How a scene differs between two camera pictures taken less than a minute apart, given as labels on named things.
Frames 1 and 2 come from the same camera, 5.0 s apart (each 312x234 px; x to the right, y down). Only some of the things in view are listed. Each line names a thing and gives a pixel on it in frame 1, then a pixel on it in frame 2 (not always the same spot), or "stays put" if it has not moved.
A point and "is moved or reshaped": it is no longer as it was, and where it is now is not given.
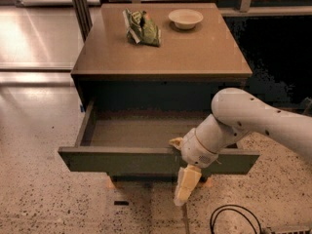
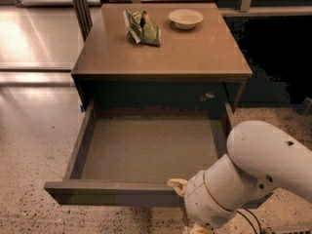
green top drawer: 134,137 is moved or reshaped
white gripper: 196,150 -> 202,201
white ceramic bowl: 185,19 stays put
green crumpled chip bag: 140,28 stays put
